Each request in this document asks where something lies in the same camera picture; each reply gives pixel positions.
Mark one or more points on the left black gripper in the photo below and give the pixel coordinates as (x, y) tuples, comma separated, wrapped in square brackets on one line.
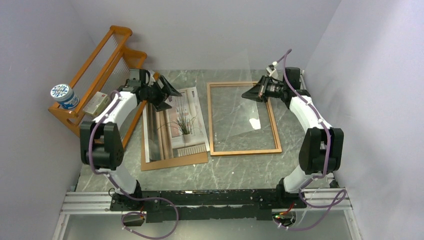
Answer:
[(160, 104)]

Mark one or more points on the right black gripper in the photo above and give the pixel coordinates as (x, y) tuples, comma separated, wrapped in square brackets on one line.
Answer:
[(256, 93)]

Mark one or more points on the plant photo print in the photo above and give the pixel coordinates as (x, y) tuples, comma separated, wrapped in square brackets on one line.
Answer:
[(178, 131)]

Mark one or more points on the wooden picture frame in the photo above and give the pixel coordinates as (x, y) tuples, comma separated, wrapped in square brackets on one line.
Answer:
[(238, 126)]

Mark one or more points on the brown backing board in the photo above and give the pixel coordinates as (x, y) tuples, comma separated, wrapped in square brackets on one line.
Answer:
[(193, 159)]

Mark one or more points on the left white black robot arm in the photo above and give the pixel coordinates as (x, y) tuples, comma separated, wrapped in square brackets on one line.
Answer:
[(101, 146)]

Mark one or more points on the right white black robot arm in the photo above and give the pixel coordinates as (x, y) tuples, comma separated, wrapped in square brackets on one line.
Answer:
[(321, 150)]

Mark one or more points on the orange wooden shelf rack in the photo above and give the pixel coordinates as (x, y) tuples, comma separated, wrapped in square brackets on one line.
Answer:
[(105, 70)]

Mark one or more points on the white red small box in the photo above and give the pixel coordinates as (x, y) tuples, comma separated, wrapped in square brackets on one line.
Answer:
[(97, 104)]

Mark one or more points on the blue white round tin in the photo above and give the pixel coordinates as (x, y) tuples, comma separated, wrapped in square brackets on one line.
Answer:
[(65, 96)]

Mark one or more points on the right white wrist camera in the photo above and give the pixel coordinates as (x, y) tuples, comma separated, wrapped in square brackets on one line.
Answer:
[(272, 70)]

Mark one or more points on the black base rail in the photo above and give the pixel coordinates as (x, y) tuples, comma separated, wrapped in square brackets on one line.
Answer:
[(168, 205)]

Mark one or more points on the aluminium extrusion rail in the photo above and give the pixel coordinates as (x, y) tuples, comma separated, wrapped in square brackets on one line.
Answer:
[(328, 216)]

